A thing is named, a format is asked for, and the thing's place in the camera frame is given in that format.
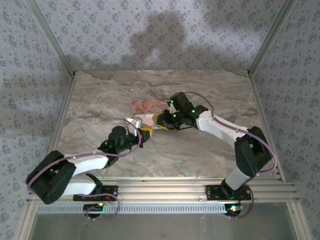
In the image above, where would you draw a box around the pink floral wooden box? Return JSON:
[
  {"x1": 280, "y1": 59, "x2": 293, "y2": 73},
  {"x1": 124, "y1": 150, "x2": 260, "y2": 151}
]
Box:
[{"x1": 131, "y1": 98, "x2": 174, "y2": 131}]

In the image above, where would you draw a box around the aluminium base beam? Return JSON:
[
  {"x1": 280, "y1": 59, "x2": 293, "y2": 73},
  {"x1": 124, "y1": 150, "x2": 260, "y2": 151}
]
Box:
[{"x1": 26, "y1": 176, "x2": 300, "y2": 204}]

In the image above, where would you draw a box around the left controller board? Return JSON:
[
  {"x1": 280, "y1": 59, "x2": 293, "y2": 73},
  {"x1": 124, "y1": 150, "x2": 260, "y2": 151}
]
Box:
[{"x1": 83, "y1": 203, "x2": 106, "y2": 217}]

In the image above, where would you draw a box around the controller board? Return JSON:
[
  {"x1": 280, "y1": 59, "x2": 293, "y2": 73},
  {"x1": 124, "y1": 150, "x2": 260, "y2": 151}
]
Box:
[
  {"x1": 83, "y1": 203, "x2": 106, "y2": 217},
  {"x1": 223, "y1": 203, "x2": 245, "y2": 218}
]

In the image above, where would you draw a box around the right controller board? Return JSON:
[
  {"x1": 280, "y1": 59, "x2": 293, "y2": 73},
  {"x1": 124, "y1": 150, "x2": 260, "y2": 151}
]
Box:
[{"x1": 223, "y1": 203, "x2": 245, "y2": 218}]

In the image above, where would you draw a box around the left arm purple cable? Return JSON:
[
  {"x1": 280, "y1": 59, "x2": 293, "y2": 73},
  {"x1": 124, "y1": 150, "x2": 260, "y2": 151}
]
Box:
[{"x1": 26, "y1": 119, "x2": 141, "y2": 222}]

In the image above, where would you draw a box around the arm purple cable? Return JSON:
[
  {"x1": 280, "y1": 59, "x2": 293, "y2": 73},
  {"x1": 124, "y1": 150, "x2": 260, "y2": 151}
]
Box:
[
  {"x1": 26, "y1": 119, "x2": 141, "y2": 222},
  {"x1": 186, "y1": 91, "x2": 279, "y2": 220}
]

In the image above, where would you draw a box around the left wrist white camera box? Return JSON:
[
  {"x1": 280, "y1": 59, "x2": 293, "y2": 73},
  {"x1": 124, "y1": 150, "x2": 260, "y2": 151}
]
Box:
[{"x1": 124, "y1": 117, "x2": 144, "y2": 129}]

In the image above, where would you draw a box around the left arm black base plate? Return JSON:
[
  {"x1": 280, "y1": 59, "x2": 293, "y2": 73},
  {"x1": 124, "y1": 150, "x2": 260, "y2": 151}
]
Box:
[{"x1": 73, "y1": 185, "x2": 119, "y2": 202}]

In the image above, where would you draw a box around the slotted grey cable duct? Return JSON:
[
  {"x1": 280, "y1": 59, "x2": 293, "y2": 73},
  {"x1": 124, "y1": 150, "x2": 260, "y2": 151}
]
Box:
[{"x1": 36, "y1": 202, "x2": 227, "y2": 215}]

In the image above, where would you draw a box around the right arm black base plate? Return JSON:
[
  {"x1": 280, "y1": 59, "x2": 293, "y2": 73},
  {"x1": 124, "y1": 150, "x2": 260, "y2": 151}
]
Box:
[{"x1": 204, "y1": 183, "x2": 252, "y2": 201}]

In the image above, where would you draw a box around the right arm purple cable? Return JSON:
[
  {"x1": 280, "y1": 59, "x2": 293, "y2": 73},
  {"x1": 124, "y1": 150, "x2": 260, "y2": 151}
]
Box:
[{"x1": 186, "y1": 91, "x2": 279, "y2": 220}]

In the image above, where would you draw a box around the aluminium upright post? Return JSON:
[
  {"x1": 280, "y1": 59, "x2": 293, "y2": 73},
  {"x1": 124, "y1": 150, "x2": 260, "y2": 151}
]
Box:
[
  {"x1": 248, "y1": 0, "x2": 299, "y2": 75},
  {"x1": 24, "y1": 0, "x2": 76, "y2": 76}
]

